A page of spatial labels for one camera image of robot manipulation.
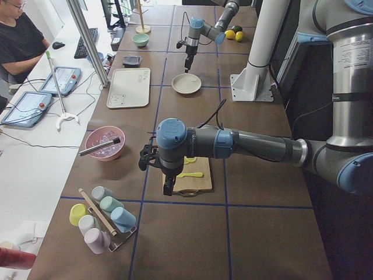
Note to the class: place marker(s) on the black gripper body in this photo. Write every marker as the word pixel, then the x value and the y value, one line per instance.
pixel 169 171
pixel 190 52

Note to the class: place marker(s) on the cream round plate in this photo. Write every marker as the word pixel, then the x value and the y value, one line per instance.
pixel 186 83

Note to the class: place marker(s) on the cream bear tray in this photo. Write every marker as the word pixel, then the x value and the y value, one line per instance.
pixel 129 88

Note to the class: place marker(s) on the yellow plastic knife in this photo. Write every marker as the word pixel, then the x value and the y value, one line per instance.
pixel 194 174

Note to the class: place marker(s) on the lemon slice top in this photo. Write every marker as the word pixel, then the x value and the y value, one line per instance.
pixel 189 160

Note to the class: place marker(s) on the bamboo cutting board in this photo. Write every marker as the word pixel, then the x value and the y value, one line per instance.
pixel 190 186

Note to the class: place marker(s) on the yellow lemon near lime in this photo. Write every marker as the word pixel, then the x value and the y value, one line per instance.
pixel 229 34

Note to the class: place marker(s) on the pink bowl with ice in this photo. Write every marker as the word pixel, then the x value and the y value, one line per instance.
pixel 114 135

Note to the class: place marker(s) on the yellow lemon far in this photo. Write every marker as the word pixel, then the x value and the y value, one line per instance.
pixel 239 36

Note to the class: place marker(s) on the green bowl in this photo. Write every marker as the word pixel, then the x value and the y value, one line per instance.
pixel 141 39

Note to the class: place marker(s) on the green lime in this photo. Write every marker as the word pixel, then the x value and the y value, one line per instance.
pixel 236 28

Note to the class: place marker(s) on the blue cup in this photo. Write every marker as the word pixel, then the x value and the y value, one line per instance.
pixel 123 219

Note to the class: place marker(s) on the wooden mug tree stand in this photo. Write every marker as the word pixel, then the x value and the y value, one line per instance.
pixel 142 28

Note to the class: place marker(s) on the grey folded cloth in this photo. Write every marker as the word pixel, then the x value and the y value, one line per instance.
pixel 132 61

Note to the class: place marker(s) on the green cup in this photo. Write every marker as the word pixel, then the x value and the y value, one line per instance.
pixel 109 203

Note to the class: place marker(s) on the grey cup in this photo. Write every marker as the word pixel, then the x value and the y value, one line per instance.
pixel 99 192

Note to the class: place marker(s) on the cup rack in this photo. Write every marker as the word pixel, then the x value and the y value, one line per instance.
pixel 111 230

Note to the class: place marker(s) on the black phone stand box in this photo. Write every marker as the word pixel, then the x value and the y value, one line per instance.
pixel 116 37

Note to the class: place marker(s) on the pink cup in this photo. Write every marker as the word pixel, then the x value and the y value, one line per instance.
pixel 97 240

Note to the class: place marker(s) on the white cup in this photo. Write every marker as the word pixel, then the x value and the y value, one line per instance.
pixel 88 222

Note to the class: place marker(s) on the yellow cup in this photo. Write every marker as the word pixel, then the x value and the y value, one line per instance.
pixel 76 213

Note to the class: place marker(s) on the teach pendant far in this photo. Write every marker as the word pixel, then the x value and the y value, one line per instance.
pixel 67 78

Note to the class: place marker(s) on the teach pendant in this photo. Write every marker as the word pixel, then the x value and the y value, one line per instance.
pixel 28 110
pixel 67 78

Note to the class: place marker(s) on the teach pendant near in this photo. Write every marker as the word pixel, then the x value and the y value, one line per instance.
pixel 28 110

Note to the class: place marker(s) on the black computer mouse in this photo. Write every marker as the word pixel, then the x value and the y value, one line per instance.
pixel 57 45

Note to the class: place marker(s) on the person in black shirt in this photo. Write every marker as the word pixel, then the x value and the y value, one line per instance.
pixel 22 44

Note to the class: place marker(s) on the red bottle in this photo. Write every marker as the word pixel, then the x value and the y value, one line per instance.
pixel 17 259

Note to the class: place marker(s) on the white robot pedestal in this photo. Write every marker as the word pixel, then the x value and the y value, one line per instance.
pixel 253 83

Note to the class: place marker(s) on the aluminium frame post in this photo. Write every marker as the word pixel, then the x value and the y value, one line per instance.
pixel 83 29

